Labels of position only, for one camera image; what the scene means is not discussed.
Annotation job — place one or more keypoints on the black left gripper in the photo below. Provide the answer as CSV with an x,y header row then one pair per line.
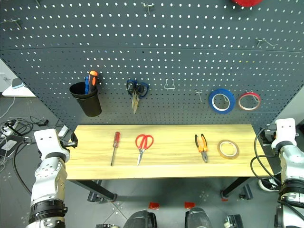
x,y
73,143

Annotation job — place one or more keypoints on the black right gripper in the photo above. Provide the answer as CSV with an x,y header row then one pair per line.
x,y
268,136

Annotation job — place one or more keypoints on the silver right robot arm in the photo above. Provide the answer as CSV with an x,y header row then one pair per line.
x,y
291,161

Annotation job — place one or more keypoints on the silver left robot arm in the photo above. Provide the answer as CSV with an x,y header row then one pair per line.
x,y
47,175

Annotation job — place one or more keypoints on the dark grey pegboard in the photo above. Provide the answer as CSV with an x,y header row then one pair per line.
x,y
166,47

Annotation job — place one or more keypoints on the white power adapter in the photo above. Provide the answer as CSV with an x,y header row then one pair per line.
x,y
63,131

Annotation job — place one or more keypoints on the small metal pegboard hook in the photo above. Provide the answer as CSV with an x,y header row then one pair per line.
x,y
199,96
257,99

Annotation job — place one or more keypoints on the black cup holder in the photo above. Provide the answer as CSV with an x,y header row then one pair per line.
x,y
90,104

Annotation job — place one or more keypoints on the red tape roll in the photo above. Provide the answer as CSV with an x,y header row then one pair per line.
x,y
250,94

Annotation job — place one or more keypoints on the white rounded floor object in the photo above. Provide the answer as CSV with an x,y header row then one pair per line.
x,y
267,185

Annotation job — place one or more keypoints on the tan tape roll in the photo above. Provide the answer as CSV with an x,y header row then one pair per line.
x,y
218,149

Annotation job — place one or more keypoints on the black metal table leg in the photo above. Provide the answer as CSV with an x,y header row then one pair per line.
x,y
235,187
99,190

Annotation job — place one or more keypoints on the black caster wheel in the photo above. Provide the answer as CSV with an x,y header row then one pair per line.
x,y
245,192

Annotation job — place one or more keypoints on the blue tape roll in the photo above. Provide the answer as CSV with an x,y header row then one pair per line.
x,y
211,102

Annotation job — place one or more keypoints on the orange and black screwdriver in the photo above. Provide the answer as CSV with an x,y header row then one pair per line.
x,y
93,79

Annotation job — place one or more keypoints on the white side table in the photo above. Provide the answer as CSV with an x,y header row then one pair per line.
x,y
14,91

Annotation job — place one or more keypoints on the long metal pegboard hook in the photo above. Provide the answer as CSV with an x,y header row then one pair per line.
x,y
16,21
260,42
148,8

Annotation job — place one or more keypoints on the dark rounded shape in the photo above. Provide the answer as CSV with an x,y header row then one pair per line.
x,y
140,219
197,217

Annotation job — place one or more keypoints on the red floor tape marker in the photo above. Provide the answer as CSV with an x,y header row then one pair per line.
x,y
154,205
190,205

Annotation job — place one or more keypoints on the large red round object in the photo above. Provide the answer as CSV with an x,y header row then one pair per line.
x,y
247,2

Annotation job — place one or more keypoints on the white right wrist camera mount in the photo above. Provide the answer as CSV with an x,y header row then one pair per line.
x,y
285,130

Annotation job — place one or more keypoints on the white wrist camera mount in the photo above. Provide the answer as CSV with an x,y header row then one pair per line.
x,y
285,130
46,140

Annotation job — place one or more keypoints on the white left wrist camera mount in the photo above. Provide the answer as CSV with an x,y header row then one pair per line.
x,y
46,140

